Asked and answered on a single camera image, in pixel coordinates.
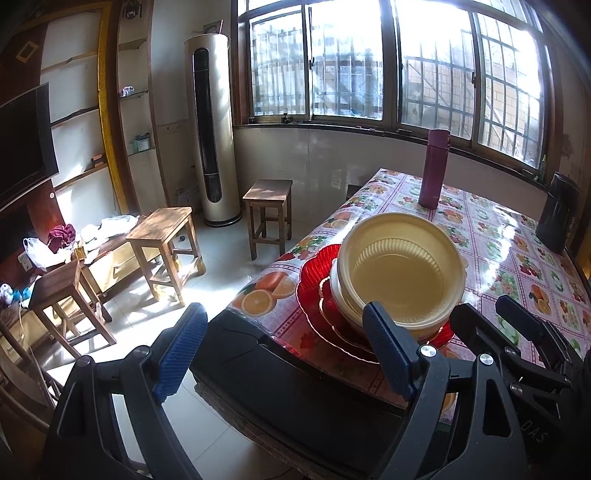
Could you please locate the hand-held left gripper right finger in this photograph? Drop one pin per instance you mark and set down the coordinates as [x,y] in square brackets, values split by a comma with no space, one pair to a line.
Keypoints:
[387,350]

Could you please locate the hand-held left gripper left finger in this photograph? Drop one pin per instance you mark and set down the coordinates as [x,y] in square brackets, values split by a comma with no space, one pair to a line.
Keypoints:
[184,350]

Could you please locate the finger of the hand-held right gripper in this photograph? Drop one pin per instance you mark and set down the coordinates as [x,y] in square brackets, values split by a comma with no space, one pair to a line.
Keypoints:
[519,316]
[471,325]

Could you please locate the large white bowl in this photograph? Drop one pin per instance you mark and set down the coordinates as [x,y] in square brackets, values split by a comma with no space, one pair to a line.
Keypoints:
[338,300]

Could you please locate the red gold-rimmed plate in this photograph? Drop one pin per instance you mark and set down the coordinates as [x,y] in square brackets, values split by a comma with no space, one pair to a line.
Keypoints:
[328,310]

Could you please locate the beige ribbed plastic bowl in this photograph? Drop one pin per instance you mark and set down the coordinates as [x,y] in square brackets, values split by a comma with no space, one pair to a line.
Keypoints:
[401,272]

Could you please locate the red ribbed plate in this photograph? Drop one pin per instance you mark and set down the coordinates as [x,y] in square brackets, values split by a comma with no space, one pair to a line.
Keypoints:
[314,277]

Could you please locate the floral fruit-print tablecloth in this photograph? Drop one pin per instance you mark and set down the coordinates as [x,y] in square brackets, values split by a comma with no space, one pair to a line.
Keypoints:
[485,240]

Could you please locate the black electric kettle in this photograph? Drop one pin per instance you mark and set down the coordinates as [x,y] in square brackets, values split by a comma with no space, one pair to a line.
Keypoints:
[556,217]

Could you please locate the low wooden cabinet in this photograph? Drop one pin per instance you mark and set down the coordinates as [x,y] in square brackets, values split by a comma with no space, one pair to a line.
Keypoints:
[111,263]

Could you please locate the wooden stool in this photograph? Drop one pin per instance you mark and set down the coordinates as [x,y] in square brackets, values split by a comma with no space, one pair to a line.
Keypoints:
[159,226]
[268,191]
[55,281]

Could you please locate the white plastic bag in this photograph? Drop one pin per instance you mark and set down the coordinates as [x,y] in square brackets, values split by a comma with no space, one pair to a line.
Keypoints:
[39,254]
[113,226]

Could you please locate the purple thermos bottle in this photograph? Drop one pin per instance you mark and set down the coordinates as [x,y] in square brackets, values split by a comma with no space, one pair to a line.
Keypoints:
[434,170]

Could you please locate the wooden chair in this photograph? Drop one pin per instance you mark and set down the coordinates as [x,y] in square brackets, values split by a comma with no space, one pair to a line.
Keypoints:
[23,369]

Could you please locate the dark red cloth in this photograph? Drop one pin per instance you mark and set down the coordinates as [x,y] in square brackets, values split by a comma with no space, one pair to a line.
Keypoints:
[62,235]

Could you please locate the green box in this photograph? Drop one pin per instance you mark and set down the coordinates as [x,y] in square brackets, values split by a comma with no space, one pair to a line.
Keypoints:
[141,144]

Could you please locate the standing air conditioner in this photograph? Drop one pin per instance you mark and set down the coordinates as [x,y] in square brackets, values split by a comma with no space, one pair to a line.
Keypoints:
[221,138]

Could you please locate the black flat television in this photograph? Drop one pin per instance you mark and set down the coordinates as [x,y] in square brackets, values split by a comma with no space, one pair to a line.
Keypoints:
[23,138]

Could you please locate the barred window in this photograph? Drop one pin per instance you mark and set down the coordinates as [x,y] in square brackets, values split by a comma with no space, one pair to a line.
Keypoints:
[346,69]

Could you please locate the wall shelf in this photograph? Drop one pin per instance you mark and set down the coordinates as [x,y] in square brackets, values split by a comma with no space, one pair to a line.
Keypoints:
[138,115]

